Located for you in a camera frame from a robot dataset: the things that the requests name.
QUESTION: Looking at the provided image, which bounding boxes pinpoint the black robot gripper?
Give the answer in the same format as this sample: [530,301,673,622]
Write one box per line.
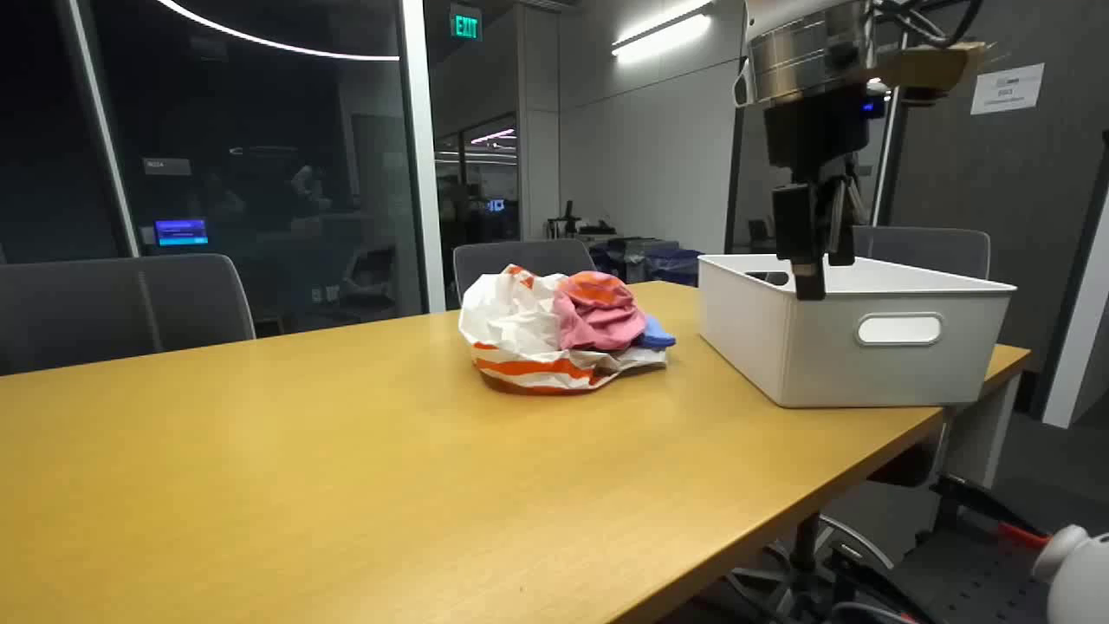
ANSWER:
[766,93,870,301]

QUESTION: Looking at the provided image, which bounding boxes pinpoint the blue cloth item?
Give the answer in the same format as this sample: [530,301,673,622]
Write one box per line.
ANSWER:
[636,316,677,350]

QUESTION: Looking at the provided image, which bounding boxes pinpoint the pink orange cloth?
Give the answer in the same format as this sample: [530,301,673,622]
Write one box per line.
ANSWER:
[553,270,646,355]

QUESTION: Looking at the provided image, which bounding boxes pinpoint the white orange plastic bag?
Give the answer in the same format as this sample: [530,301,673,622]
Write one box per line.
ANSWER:
[457,264,673,392]

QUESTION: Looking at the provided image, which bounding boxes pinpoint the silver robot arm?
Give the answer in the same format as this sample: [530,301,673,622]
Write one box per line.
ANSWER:
[742,0,866,301]

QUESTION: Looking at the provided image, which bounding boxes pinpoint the white plastic organization bin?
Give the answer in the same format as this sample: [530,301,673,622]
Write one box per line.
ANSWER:
[698,252,1014,410]

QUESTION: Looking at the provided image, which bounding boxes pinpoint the grey office chair right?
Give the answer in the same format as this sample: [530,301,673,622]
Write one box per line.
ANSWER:
[853,227,990,276]

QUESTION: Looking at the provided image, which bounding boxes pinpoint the grey office chair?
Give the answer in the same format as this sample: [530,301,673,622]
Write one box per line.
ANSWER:
[0,252,258,373]
[853,227,990,276]
[453,238,594,294]

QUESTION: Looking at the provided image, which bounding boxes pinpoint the ceiling light strip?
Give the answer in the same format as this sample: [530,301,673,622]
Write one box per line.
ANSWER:
[610,0,713,62]

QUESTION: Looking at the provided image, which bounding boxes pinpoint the grey office chair middle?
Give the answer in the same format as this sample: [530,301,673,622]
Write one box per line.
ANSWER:
[453,238,594,294]

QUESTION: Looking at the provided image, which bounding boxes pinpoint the green exit sign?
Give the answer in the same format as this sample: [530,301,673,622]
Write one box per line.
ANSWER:
[449,9,483,42]

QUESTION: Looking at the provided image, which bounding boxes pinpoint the blue lit monitor screen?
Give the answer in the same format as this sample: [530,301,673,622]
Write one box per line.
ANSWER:
[152,220,213,249]

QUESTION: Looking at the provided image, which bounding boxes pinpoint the grey office chair left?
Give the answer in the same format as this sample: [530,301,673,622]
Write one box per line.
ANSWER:
[0,252,258,373]

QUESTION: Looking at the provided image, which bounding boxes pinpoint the white paper wall sign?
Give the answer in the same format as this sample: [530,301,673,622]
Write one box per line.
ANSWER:
[969,62,1047,116]

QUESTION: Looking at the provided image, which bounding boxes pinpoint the red handled tool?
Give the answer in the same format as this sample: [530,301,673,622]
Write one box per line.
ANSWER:
[933,476,1047,550]

